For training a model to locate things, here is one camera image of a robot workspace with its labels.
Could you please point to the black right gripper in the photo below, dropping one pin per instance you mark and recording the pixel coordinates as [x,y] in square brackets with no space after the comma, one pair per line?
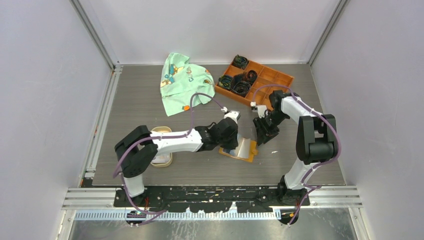
[264,133]

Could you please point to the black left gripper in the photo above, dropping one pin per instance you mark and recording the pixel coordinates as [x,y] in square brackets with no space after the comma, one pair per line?
[233,143]

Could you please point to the orange leather card holder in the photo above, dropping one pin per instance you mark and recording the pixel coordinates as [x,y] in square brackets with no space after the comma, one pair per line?
[246,150]

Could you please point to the beige oval card tray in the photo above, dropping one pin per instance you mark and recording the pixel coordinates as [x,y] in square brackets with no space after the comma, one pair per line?
[162,161]

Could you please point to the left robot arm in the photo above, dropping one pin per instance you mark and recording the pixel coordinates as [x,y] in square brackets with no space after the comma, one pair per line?
[136,151]

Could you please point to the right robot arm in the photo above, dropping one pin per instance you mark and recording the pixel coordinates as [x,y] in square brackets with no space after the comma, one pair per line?
[316,141]

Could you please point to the blue yellow rolled tie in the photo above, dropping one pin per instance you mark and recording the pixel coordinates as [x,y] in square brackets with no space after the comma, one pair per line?
[225,82]

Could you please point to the orange compartment organizer tray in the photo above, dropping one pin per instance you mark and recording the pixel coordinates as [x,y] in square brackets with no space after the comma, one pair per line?
[268,80]

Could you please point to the black orange rolled tie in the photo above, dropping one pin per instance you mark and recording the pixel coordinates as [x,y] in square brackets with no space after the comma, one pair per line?
[250,77]

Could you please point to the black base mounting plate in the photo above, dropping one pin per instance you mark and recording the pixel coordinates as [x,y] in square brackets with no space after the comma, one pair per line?
[213,199]

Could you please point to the light green printed shirt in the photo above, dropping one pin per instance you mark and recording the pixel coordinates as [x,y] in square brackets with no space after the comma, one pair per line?
[180,79]

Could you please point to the dark green rolled tie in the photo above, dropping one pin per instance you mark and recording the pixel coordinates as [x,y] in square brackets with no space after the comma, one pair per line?
[240,62]

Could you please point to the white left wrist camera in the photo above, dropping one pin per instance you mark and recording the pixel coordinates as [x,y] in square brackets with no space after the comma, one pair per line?
[233,115]

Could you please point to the aluminium front rail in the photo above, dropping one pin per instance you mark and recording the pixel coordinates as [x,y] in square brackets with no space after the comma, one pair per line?
[91,204]

